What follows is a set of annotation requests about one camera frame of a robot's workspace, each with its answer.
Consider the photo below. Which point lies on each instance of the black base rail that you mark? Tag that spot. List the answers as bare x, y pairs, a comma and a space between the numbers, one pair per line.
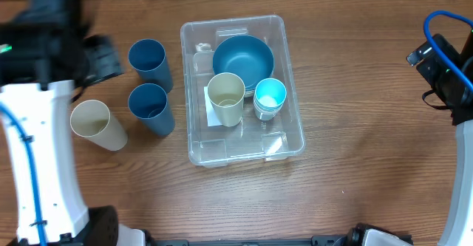
325, 240

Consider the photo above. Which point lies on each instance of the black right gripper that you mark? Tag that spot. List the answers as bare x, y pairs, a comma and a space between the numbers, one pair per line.
426, 66

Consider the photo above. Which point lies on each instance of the clear plastic storage bin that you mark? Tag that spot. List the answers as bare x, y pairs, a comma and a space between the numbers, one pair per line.
251, 139

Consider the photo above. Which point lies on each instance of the white label in bin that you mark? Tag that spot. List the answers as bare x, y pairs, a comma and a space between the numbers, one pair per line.
212, 119

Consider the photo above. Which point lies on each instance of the grey small cup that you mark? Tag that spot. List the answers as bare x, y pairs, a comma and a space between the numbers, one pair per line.
265, 116

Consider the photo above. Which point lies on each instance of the cream tall cup front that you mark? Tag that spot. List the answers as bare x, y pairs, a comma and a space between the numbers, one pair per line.
93, 120

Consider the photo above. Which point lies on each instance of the blue bowl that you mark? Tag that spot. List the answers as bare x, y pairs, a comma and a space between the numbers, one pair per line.
245, 56

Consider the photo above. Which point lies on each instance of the mint green small cup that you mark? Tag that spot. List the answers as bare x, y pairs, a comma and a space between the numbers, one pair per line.
260, 107

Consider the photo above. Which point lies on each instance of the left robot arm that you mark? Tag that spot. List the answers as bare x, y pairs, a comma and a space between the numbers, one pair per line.
48, 59

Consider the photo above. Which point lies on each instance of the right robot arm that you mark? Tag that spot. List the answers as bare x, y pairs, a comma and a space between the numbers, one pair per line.
456, 97

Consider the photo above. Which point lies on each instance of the blue tall cup front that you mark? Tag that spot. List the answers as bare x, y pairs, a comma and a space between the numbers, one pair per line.
149, 103

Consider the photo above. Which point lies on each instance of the large cream bowl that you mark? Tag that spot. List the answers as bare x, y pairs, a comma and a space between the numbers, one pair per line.
249, 92

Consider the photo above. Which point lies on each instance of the light blue small cup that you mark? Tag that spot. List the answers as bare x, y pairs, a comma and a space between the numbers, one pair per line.
270, 93

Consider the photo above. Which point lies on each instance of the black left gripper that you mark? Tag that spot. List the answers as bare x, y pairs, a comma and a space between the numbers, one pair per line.
114, 65

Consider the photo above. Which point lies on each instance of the blue tall cup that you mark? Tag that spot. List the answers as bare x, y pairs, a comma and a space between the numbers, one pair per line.
149, 103
148, 58

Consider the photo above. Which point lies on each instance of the blue tall cup rear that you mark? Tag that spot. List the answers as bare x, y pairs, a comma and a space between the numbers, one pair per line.
148, 58

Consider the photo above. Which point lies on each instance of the cream tall cup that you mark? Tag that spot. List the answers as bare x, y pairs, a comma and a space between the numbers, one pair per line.
226, 92
93, 120

